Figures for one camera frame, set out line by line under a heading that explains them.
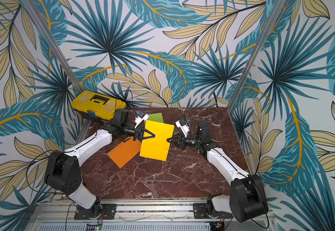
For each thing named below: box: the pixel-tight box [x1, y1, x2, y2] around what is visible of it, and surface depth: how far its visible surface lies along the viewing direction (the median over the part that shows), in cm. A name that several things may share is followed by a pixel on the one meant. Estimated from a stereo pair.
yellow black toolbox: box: [71, 90, 127, 123], surface depth 100 cm
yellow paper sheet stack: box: [139, 119, 175, 162], surface depth 76 cm
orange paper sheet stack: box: [106, 136, 142, 169], surface depth 95 cm
